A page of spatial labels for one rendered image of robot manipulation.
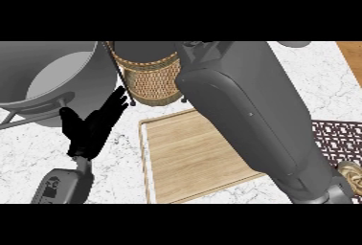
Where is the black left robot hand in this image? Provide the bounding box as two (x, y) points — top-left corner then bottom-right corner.
(57, 85), (131, 161)

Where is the woven wicker basket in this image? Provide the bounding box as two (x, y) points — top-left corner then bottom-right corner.
(103, 41), (185, 108)

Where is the pale wooden tray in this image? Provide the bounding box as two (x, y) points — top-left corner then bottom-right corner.
(137, 108), (268, 205)

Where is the large grey round pan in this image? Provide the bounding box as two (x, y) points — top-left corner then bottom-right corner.
(0, 41), (119, 130)

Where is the grey rounded object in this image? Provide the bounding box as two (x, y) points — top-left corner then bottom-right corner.
(276, 41), (313, 49)

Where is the dark patterned placemat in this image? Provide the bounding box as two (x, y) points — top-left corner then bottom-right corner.
(310, 119), (362, 205)

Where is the golden brown lumpy object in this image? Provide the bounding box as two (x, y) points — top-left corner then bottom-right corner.
(335, 160), (362, 197)

